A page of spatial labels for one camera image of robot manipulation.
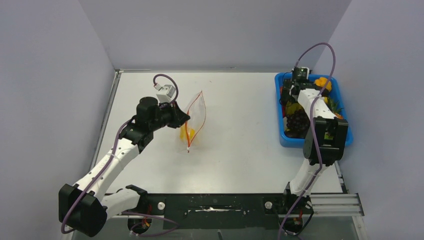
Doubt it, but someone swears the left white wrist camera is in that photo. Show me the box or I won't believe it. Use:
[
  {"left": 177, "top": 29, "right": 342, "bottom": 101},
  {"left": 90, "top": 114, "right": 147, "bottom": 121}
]
[{"left": 154, "top": 84, "right": 176, "bottom": 103}]

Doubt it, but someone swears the toy pineapple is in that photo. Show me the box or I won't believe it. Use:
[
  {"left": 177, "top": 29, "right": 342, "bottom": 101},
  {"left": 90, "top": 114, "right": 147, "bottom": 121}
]
[{"left": 326, "top": 97, "right": 344, "bottom": 119}]

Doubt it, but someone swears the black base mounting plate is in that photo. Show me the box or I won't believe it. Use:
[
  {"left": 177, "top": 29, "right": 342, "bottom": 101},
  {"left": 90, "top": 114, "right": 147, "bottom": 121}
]
[{"left": 115, "top": 184, "right": 312, "bottom": 236}]

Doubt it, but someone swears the purple cable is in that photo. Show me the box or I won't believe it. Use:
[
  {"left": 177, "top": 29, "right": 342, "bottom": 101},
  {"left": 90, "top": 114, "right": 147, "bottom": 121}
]
[
  {"left": 60, "top": 74, "right": 180, "bottom": 235},
  {"left": 277, "top": 42, "right": 337, "bottom": 240}
]

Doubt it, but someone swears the toy orange bell pepper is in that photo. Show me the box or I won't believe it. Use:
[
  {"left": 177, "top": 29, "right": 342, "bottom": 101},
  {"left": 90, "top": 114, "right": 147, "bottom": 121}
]
[{"left": 314, "top": 77, "right": 333, "bottom": 92}]

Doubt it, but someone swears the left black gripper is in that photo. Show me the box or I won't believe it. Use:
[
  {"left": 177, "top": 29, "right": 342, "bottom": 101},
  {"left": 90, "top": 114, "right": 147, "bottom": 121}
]
[{"left": 149, "top": 100, "right": 190, "bottom": 132}]

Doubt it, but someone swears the clear zip top bag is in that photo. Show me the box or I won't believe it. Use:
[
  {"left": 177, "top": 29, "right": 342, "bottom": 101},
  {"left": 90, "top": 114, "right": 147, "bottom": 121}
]
[{"left": 176, "top": 90, "right": 207, "bottom": 154}]

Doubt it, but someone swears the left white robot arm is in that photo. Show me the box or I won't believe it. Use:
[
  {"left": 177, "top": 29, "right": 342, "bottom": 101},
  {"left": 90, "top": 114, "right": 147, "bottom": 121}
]
[{"left": 58, "top": 96, "right": 191, "bottom": 237}]

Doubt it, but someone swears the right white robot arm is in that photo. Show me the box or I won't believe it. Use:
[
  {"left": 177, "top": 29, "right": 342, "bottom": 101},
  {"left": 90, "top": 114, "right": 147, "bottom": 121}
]
[{"left": 280, "top": 67, "right": 349, "bottom": 214}]

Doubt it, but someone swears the toy yellow mango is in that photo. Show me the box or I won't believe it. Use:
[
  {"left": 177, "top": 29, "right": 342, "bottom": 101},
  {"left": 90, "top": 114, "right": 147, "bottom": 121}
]
[{"left": 179, "top": 125, "right": 196, "bottom": 145}]

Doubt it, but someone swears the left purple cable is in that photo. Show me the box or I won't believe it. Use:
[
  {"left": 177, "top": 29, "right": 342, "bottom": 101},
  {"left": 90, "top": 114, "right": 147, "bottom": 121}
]
[{"left": 60, "top": 74, "right": 180, "bottom": 235}]

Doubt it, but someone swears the toy purple grape bunch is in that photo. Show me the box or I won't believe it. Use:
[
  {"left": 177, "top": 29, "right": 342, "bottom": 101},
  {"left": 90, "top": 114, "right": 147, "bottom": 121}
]
[{"left": 286, "top": 109, "right": 310, "bottom": 133}]

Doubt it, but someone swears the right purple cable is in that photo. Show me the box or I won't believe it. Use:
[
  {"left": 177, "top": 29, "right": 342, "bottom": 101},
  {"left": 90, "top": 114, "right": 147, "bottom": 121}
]
[{"left": 277, "top": 42, "right": 337, "bottom": 240}]

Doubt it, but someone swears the toy yellow starfruit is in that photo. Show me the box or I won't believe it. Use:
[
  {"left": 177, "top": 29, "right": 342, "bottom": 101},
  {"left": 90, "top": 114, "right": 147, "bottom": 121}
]
[{"left": 285, "top": 102, "right": 304, "bottom": 116}]

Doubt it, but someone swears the blue plastic bin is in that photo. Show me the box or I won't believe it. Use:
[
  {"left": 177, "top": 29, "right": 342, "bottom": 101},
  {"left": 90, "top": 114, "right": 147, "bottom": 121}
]
[{"left": 274, "top": 72, "right": 348, "bottom": 148}]

